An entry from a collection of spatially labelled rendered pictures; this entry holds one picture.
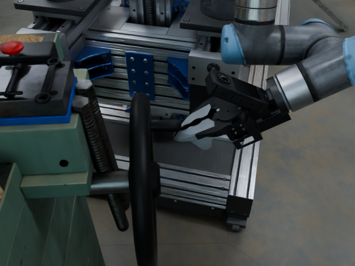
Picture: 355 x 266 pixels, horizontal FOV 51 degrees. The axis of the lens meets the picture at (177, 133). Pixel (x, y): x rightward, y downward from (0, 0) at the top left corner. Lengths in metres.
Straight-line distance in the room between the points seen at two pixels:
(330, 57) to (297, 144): 1.26
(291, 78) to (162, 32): 0.61
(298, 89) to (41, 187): 0.43
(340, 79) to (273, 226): 1.00
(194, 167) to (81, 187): 0.91
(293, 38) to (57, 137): 0.45
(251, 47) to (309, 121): 1.37
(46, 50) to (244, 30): 0.34
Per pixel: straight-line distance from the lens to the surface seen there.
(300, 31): 0.73
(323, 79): 0.65
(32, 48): 0.58
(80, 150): 0.53
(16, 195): 0.57
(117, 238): 1.51
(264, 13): 0.69
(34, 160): 0.56
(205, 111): 0.69
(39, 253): 0.66
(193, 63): 0.98
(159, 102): 1.25
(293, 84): 0.64
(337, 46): 0.67
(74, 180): 0.56
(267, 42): 0.71
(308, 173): 1.78
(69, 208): 0.85
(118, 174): 0.61
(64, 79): 0.52
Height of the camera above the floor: 1.29
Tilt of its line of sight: 44 degrees down
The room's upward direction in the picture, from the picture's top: straight up
